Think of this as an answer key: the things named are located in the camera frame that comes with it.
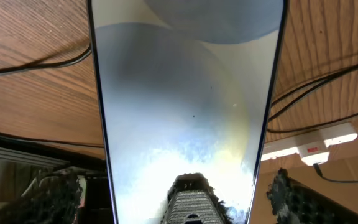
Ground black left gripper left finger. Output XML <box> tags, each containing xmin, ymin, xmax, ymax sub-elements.
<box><xmin>0</xmin><ymin>174</ymin><xmax>83</xmax><ymax>224</ymax></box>

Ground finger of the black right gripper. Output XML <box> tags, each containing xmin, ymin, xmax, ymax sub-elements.
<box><xmin>161</xmin><ymin>173</ymin><xmax>232</xmax><ymax>224</ymax></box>

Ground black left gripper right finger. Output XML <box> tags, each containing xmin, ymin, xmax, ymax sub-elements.
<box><xmin>267</xmin><ymin>169</ymin><xmax>358</xmax><ymax>224</ymax></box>

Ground black USB charging cable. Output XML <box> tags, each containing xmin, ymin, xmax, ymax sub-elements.
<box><xmin>0</xmin><ymin>43</ymin><xmax>358</xmax><ymax>184</ymax></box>

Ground smartphone with light blue screen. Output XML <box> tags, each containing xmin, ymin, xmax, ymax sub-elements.
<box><xmin>87</xmin><ymin>0</ymin><xmax>288</xmax><ymax>223</ymax></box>

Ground white charger plug adapter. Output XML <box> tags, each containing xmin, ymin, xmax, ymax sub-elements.
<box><xmin>298</xmin><ymin>141</ymin><xmax>329</xmax><ymax>166</ymax></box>

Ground white power strip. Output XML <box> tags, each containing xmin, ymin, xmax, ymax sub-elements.
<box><xmin>261</xmin><ymin>123</ymin><xmax>358</xmax><ymax>166</ymax></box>

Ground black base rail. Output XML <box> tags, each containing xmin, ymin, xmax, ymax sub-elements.
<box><xmin>0</xmin><ymin>133</ymin><xmax>106</xmax><ymax>171</ymax></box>

